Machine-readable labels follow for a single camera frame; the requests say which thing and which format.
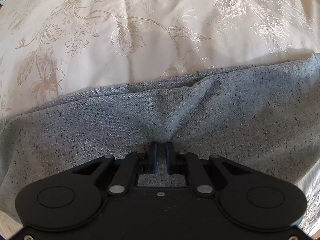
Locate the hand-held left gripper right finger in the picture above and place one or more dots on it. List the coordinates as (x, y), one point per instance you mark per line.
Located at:
(168, 158)

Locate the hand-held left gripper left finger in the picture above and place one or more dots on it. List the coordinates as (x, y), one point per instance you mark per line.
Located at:
(155, 158)

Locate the grey speckled pants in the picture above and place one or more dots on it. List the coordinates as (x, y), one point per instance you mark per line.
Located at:
(225, 117)

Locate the cream floral bedspread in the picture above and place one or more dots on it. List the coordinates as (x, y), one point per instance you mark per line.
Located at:
(100, 55)

